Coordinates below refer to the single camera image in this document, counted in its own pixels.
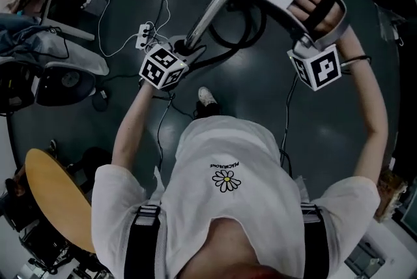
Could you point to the brown patterned cardboard box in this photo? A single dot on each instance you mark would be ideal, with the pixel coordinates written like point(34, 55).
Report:
point(391, 196)

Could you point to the clear plastic bag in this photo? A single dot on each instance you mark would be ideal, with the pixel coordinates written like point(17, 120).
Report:
point(392, 23)

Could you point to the person's black trousers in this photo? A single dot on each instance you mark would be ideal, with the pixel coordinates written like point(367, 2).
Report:
point(208, 109)

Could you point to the white sneaker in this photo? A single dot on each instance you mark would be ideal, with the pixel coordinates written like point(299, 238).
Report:
point(207, 96)

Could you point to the person's left forearm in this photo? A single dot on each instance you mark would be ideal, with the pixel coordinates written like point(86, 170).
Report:
point(133, 121)

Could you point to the black metal frame rack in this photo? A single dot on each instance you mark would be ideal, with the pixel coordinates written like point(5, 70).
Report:
point(39, 238)

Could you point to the person's neck and chest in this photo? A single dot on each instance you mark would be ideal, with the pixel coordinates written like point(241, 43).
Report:
point(221, 248)

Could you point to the person's right forearm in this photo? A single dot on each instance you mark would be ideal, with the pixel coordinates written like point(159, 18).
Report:
point(368, 82)

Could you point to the white power strip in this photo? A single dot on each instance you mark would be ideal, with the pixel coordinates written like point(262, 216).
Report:
point(143, 36)

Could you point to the white flower print t-shirt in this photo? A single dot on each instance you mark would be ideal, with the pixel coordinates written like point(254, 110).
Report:
point(202, 173)

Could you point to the grey box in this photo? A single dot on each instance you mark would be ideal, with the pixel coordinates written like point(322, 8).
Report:
point(97, 2)

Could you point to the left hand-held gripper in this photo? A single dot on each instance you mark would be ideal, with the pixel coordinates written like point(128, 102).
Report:
point(161, 67)

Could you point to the grey plastic crate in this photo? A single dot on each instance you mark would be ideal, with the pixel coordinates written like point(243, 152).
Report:
point(365, 255)

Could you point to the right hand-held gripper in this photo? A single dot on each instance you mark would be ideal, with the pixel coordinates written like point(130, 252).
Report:
point(322, 69)

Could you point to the black wrist band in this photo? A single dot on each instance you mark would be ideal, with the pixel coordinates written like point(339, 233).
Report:
point(356, 60)

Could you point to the round wooden table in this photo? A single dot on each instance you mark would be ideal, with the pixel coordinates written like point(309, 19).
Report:
point(55, 193)

